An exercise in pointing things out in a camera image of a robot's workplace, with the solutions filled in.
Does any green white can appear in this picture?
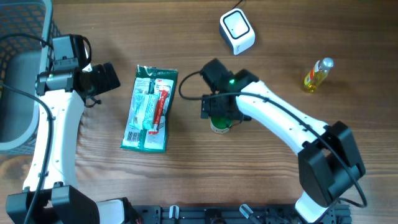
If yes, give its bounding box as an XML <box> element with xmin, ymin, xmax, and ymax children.
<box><xmin>210</xmin><ymin>116</ymin><xmax>233</xmax><ymax>134</ymax></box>

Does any green 3M gloves package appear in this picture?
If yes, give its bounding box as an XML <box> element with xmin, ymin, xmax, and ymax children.
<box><xmin>121</xmin><ymin>65</ymin><xmax>178</xmax><ymax>153</ymax></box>

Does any yellow oil bottle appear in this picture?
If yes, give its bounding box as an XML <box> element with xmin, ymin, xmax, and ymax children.
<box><xmin>303</xmin><ymin>57</ymin><xmax>334</xmax><ymax>93</ymax></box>

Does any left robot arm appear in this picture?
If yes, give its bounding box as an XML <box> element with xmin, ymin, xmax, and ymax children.
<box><xmin>6</xmin><ymin>34</ymin><xmax>141</xmax><ymax>223</ymax></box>

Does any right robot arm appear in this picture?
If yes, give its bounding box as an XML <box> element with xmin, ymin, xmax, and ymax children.
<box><xmin>199</xmin><ymin>58</ymin><xmax>366</xmax><ymax>223</ymax></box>

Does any white barcode scanner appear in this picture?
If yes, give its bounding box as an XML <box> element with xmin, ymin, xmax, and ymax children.
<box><xmin>219</xmin><ymin>8</ymin><xmax>256</xmax><ymax>55</ymax></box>

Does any grey plastic mesh basket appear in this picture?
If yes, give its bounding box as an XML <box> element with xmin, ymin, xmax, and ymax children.
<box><xmin>1</xmin><ymin>0</ymin><xmax>61</xmax><ymax>155</ymax></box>

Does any black left camera cable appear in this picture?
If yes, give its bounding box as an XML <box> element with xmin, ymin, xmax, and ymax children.
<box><xmin>0</xmin><ymin>32</ymin><xmax>55</xmax><ymax>224</ymax></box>

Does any black camera cable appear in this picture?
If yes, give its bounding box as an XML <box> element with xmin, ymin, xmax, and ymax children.
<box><xmin>178</xmin><ymin>70</ymin><xmax>368</xmax><ymax>218</ymax></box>
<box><xmin>0</xmin><ymin>32</ymin><xmax>55</xmax><ymax>224</ymax></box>

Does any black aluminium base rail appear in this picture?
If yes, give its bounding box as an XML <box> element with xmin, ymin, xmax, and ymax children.
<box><xmin>127</xmin><ymin>203</ymin><xmax>352</xmax><ymax>224</ymax></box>

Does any black right camera cable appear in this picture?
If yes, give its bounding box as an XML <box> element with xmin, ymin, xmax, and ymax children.
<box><xmin>178</xmin><ymin>70</ymin><xmax>368</xmax><ymax>218</ymax></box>

